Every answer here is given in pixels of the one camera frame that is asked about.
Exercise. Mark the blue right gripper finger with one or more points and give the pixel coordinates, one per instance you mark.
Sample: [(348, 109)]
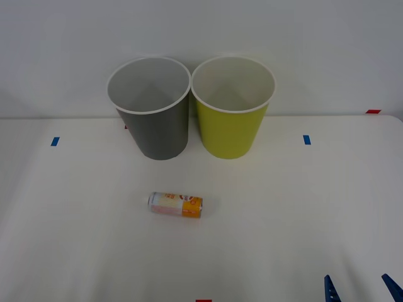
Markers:
[(331, 291), (395, 287)]

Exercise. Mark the orange and white drink can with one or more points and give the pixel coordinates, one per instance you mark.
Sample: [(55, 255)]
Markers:
[(176, 205)]

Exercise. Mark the yellow-green plastic waste bin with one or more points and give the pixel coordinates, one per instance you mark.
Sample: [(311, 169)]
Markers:
[(230, 132)]

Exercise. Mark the grey plastic waste bin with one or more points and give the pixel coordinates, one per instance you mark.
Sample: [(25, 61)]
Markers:
[(157, 135)]

